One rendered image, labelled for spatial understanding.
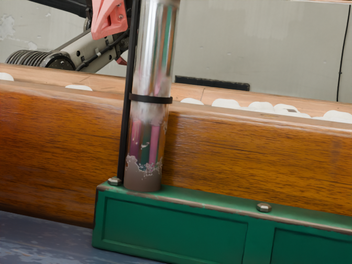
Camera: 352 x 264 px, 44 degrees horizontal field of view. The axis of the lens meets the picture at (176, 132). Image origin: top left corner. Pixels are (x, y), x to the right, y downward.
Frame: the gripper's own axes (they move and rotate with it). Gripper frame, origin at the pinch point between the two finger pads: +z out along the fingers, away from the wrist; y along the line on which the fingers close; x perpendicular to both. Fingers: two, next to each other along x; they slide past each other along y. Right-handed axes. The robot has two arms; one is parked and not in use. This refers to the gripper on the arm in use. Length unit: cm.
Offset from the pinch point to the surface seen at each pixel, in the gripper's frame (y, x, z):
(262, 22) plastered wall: 14, 102, -166
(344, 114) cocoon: 33.9, -1.1, 12.7
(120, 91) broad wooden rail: 3.4, 8.0, 3.2
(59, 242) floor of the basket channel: 14.7, -11.3, 38.1
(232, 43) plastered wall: -2, 113, -159
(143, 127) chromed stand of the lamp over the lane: 19.3, -17.1, 32.9
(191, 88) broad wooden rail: 14.1, 7.9, 1.1
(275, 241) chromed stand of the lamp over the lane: 27.6, -13.0, 36.4
